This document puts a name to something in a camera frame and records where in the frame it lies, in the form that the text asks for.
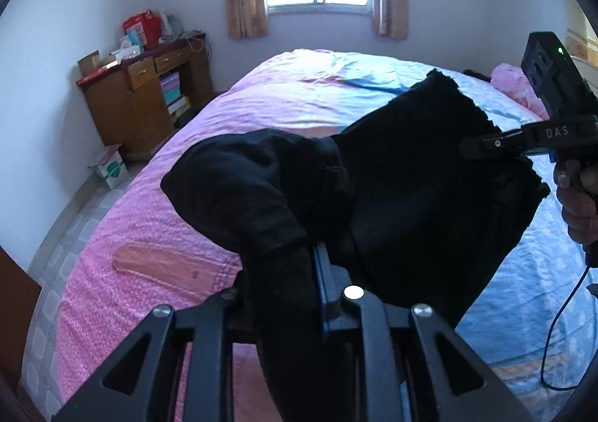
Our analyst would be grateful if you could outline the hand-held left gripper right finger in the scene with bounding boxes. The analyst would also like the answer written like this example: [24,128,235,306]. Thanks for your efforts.
[313,242,534,422]

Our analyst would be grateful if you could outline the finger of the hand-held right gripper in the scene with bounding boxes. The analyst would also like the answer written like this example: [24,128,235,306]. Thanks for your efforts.
[459,124,531,160]

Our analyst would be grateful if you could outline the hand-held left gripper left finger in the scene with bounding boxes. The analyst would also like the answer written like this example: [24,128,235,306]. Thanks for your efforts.
[53,287,261,422]

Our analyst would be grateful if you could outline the black pants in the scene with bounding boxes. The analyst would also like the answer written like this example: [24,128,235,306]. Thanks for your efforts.
[160,68,551,422]

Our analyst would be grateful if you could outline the person's right hand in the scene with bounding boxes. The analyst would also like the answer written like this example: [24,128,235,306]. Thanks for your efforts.
[552,159,598,246]

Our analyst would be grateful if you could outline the pink pillow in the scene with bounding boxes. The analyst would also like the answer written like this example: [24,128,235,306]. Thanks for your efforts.
[490,62,550,120]

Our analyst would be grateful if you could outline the yellow wooden furniture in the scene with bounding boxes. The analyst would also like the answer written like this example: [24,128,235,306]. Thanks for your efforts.
[564,0,598,73]

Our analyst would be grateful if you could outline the bed with pink blue sheet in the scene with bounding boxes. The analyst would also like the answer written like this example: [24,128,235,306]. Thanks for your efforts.
[55,48,598,422]

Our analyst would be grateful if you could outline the white and green box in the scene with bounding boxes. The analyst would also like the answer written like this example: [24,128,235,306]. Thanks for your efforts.
[87,144,129,190]

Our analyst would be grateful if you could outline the brown wooden door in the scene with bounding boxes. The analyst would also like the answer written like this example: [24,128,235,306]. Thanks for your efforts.
[0,246,44,389]

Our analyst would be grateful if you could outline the brown wooden desk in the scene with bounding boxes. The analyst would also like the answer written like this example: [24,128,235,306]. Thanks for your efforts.
[75,33,216,162]

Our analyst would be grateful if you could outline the stack of books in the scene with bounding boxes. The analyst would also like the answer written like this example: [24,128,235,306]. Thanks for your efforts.
[159,71,191,117]

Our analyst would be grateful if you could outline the open cardboard box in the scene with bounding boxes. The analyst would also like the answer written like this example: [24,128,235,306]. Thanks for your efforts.
[77,49,117,78]

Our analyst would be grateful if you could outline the light blue box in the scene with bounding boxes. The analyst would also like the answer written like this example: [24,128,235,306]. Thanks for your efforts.
[122,27,145,55]

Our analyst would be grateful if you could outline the white plastic bag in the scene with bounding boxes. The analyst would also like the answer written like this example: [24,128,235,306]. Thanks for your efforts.
[160,10,188,40]

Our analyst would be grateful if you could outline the red bag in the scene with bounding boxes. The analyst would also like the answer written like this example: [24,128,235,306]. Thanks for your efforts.
[122,9,162,47]

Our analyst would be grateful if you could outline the black cable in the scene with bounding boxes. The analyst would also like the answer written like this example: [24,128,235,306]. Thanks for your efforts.
[540,254,598,392]

